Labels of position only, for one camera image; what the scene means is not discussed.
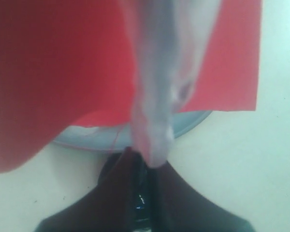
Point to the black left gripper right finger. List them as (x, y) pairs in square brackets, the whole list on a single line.
[(176, 207)]

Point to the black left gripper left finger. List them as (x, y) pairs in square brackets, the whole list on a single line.
[(99, 205)]

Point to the red flag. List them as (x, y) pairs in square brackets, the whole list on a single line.
[(108, 62)]

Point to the black round flag base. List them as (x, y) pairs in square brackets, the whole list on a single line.
[(143, 217)]

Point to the round steel plate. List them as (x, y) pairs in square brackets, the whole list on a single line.
[(106, 139)]

